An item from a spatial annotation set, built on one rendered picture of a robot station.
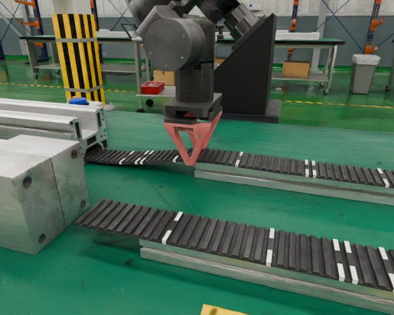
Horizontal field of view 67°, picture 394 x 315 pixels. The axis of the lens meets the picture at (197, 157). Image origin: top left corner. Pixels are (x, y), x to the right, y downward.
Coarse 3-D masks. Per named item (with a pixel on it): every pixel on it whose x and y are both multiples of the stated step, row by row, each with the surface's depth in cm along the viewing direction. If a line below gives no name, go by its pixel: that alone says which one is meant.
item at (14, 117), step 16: (0, 112) 52; (16, 112) 52; (32, 112) 58; (48, 112) 57; (64, 112) 56; (80, 112) 55; (96, 112) 54; (0, 128) 52; (16, 128) 52; (32, 128) 52; (48, 128) 51; (64, 128) 48; (80, 128) 51; (96, 128) 55; (80, 144) 51; (96, 144) 57
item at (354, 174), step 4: (348, 168) 44; (352, 168) 44; (356, 168) 44; (348, 172) 43; (352, 172) 42; (356, 172) 42; (360, 172) 42; (348, 176) 42; (352, 176) 41; (356, 176) 42; (360, 176) 41; (352, 180) 40; (356, 180) 41; (360, 180) 40; (364, 180) 41
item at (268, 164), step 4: (264, 156) 48; (268, 156) 48; (272, 156) 47; (264, 160) 46; (268, 160) 47; (272, 160) 46; (264, 164) 45; (268, 164) 45; (272, 164) 45; (264, 168) 44; (268, 168) 44; (272, 168) 44
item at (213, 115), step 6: (216, 102) 45; (216, 108) 45; (186, 114) 50; (192, 114) 49; (210, 114) 43; (216, 114) 45; (210, 120) 43; (216, 120) 48; (192, 132) 50; (210, 132) 49; (192, 138) 51; (192, 144) 51; (204, 144) 50
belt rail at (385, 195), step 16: (208, 176) 47; (224, 176) 47; (240, 176) 47; (256, 176) 46; (272, 176) 44; (288, 176) 44; (304, 192) 44; (320, 192) 43; (336, 192) 42; (352, 192) 42; (368, 192) 42; (384, 192) 40
